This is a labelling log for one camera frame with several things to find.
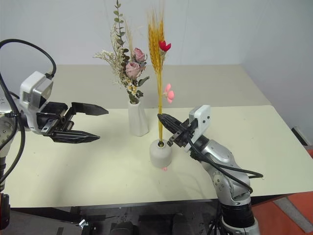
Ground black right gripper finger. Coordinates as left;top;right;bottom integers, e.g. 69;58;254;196
157;114;183;138
158;113;189;128

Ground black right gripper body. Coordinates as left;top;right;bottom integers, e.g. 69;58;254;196
167;118;198;153

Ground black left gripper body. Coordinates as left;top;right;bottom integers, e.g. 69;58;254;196
36;101;75;137

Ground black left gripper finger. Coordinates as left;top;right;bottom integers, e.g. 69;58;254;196
70;102;109;117
50;130;101;144

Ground golden wheat flower bouquet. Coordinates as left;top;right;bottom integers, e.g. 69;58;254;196
146;0;176;148

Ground short round white vase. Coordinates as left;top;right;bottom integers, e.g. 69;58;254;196
149;139;173;169

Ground tall slim white vase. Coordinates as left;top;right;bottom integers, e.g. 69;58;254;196
128;99;150;137

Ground dried pink rose bouquet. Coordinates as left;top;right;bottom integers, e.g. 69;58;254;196
92;0;151;105

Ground dark rounded shape under table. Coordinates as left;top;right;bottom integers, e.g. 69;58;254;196
110;221;138;235

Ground black box on floor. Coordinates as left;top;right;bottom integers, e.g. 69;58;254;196
291;125;313;148

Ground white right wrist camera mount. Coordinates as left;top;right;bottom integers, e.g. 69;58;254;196
188;104;212;143

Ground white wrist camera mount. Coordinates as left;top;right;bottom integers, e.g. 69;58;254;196
19;70;54;135
188;104;212;143

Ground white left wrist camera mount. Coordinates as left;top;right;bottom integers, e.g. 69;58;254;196
19;70;54;135

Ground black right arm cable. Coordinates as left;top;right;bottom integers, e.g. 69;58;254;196
189;141;265;194

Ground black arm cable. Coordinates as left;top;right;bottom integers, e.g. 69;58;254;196
189;141;265;194
0;39;57;192

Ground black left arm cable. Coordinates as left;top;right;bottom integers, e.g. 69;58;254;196
0;39;57;192

